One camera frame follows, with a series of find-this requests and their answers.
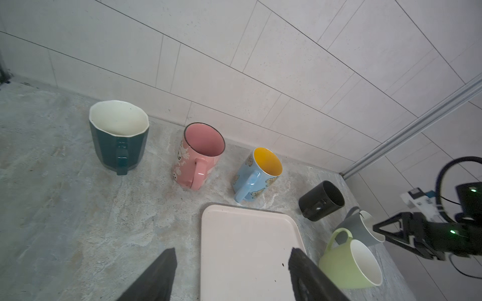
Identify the blue patterned mug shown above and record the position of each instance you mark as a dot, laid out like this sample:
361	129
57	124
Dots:
259	171

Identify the light green mug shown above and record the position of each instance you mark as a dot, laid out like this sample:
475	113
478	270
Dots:
348	263

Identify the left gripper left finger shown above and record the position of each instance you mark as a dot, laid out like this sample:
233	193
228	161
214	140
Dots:
156	282

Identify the beige tray mat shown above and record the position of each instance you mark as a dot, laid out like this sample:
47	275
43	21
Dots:
245	252

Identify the black mug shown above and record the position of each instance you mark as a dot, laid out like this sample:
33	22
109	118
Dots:
321	201

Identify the grey mug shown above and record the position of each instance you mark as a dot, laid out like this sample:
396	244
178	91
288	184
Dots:
360	223

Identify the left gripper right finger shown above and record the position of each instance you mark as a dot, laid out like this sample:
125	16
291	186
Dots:
309	282

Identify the right corner metal profile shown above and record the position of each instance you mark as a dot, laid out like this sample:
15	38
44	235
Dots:
463	95

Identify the dark green mug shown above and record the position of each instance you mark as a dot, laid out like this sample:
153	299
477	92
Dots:
119	131

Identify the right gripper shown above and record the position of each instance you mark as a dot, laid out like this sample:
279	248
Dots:
431	240

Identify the pink patterned mug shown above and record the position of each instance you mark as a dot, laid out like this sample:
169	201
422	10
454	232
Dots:
199	151

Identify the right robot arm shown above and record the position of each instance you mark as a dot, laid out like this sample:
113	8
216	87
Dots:
469	195

